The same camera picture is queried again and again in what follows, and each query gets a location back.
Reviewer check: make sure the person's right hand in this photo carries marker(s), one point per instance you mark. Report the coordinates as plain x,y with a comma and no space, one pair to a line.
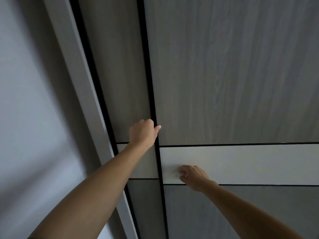
195,179

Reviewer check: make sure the person's left hand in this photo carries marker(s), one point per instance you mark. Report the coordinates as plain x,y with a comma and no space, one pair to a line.
140,134

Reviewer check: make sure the person's right thumb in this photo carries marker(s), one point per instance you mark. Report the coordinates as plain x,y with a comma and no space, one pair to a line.
183,179

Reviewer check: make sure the person's left thumb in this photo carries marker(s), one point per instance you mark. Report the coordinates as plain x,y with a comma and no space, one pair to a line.
157,129

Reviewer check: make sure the person's right forearm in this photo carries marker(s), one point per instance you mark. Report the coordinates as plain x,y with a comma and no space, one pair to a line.
244,214

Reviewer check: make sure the person's left forearm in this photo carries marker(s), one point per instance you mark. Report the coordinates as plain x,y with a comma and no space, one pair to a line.
97,191

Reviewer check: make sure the narrow grey wood wardrobe door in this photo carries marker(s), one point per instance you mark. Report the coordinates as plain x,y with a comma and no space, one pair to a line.
117,72

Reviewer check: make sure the wide grey wood wardrobe door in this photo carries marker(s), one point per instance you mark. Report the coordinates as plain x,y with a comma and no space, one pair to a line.
231,72

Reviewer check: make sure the light grey wardrobe side frame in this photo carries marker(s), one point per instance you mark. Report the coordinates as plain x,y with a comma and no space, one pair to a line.
82,84

